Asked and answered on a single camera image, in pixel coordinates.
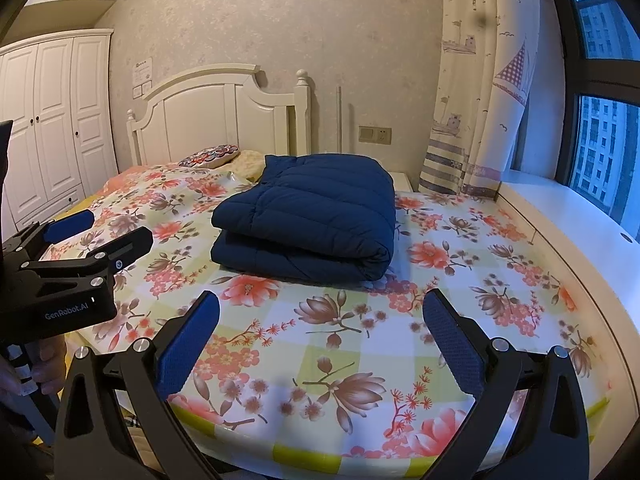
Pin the dark framed window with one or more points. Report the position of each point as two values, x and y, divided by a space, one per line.
600 150

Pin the white wardrobe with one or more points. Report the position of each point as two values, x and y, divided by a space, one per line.
55 125

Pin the white nightstand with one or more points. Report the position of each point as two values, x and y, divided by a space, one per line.
402 180

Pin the sailboat print curtain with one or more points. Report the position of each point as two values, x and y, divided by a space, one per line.
475 60

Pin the white wooden bed headboard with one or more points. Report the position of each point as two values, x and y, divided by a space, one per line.
200 120

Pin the pale yellow pillow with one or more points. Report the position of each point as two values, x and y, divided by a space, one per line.
247 165

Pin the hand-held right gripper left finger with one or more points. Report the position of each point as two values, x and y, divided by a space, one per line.
187 340

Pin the round patterned cushion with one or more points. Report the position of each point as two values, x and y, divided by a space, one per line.
210 156

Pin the navy blue puffer jacket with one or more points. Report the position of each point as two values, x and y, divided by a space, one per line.
310 210

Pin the floral patterned blanket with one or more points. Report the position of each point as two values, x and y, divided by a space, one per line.
325 335

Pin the person's left hand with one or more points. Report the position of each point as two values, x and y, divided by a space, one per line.
50 365

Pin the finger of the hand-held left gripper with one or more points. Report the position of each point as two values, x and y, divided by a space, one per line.
127 247
70 225

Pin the white window sill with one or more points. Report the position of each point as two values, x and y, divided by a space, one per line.
575 220

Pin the beige wall socket panel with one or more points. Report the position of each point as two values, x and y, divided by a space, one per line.
375 135

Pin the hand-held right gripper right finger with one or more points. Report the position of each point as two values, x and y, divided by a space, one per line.
452 345

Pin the white paper wall notice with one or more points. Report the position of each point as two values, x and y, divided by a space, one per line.
142 71

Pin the white wall switches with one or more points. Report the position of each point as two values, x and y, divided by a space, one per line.
142 91

